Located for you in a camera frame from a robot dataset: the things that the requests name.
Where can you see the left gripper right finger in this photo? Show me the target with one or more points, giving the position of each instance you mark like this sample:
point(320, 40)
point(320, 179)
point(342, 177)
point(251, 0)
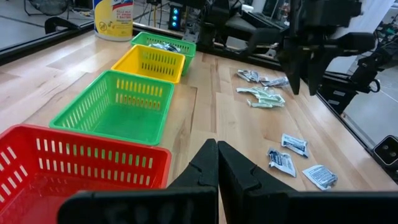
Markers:
point(236, 174)

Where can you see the black table-level camera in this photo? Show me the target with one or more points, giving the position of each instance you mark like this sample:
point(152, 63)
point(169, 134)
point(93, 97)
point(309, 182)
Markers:
point(387, 151)

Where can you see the black floor fan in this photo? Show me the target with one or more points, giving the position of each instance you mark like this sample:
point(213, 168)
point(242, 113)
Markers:
point(49, 4)

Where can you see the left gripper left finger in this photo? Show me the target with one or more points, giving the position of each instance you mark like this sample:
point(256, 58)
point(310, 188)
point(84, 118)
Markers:
point(202, 168)

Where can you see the black box blue lights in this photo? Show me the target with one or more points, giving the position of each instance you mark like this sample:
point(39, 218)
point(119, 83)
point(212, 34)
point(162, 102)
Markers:
point(175, 17)

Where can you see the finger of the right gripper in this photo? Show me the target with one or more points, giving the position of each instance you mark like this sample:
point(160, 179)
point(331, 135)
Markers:
point(317, 68)
point(293, 71)

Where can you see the white narrow packet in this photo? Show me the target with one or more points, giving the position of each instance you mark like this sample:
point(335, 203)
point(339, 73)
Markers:
point(244, 90)

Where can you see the grey side table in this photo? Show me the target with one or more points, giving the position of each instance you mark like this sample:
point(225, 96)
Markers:
point(245, 26)

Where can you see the yellow plastic basket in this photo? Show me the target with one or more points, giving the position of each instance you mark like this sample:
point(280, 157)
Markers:
point(147, 78)

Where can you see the red plastic basket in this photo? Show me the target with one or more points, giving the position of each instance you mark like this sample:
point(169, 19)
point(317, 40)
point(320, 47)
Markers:
point(40, 189)

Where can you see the Lysol wipes canister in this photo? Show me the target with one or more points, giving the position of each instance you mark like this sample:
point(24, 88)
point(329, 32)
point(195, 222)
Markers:
point(113, 21)

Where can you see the green plastic basket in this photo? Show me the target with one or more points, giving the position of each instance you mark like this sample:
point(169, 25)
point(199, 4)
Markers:
point(127, 123)
point(188, 59)

